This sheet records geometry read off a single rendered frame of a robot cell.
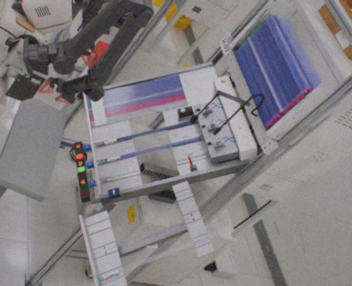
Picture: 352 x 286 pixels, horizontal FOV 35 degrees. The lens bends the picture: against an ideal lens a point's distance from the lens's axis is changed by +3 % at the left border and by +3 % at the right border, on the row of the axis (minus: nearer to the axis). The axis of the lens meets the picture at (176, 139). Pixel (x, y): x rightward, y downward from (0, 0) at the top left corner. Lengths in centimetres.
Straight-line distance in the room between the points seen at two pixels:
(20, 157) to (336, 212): 228
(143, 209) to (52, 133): 60
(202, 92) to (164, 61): 113
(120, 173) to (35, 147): 43
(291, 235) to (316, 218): 26
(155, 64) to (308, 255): 174
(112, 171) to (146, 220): 34
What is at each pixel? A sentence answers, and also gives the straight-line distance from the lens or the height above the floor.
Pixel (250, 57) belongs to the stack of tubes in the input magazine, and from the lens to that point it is 264.
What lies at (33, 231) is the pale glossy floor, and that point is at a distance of 319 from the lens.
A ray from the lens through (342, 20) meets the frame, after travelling 244.
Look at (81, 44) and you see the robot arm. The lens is 205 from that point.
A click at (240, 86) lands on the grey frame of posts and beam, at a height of 134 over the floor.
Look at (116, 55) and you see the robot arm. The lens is 209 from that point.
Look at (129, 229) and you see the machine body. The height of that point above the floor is 49.
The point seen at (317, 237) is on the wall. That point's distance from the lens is 406.
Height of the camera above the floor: 241
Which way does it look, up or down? 33 degrees down
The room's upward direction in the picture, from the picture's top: 44 degrees clockwise
